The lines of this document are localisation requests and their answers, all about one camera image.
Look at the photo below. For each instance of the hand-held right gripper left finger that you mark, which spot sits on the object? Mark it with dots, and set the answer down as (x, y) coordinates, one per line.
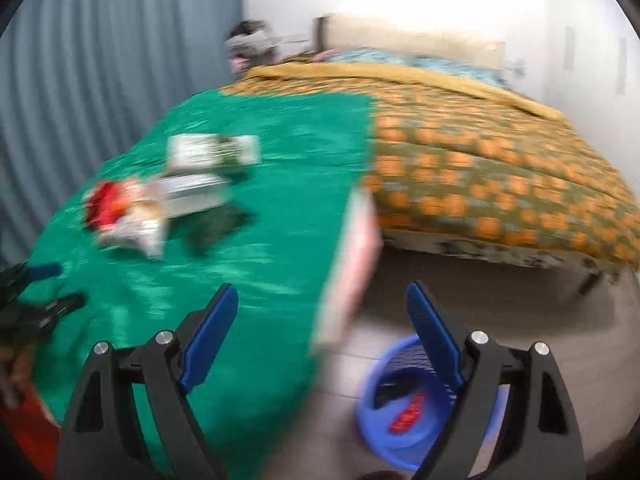
(210, 340)

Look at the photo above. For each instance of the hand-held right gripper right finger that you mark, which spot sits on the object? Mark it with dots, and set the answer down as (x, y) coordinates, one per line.
(435, 340)

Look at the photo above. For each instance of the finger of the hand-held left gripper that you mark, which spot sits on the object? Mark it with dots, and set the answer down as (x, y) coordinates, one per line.
(65, 304)
(45, 270)

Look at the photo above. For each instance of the beige snack bar wrapper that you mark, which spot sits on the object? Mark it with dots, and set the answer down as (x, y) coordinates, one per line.
(140, 235)

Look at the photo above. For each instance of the blue plastic basket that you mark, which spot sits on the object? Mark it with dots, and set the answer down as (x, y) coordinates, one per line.
(385, 440)

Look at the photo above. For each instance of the person's left hand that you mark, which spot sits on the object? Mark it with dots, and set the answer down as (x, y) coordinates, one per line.
(10, 372)

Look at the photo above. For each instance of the red wrapper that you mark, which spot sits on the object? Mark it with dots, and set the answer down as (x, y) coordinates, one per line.
(407, 412)

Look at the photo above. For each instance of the patterned mattress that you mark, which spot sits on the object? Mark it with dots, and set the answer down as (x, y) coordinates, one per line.
(475, 251)

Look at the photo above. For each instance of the dark crumpled wrapper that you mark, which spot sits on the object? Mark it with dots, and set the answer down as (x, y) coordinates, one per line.
(215, 230)

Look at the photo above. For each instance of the green patterned tablecloth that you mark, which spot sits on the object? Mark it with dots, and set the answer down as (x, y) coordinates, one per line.
(275, 210)

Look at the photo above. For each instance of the silver foil wrapper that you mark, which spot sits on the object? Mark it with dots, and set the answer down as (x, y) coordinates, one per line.
(195, 195)

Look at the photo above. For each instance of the orange patterned bed blanket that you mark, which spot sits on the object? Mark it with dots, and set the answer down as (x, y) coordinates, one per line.
(475, 170)

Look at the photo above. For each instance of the white carton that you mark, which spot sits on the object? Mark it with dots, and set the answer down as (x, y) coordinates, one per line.
(200, 150)

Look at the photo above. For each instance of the grey blue curtain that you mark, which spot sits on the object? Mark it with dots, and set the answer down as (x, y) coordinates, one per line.
(100, 60)

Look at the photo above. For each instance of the pink cloth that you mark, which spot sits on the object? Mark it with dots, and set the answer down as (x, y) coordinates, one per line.
(239, 63)

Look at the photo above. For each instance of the teal patterned bedsheet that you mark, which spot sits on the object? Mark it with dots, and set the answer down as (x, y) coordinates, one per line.
(400, 58)

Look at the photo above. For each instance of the pile of clothes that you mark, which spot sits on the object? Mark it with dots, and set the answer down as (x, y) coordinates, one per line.
(250, 40)

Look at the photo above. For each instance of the beige padded headboard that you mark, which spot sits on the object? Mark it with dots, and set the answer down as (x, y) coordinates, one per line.
(400, 35)

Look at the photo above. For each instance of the white wardrobe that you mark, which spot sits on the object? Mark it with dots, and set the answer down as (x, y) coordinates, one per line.
(590, 50)

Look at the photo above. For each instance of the wall socket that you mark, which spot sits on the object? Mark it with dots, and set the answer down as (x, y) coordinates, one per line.
(517, 66)

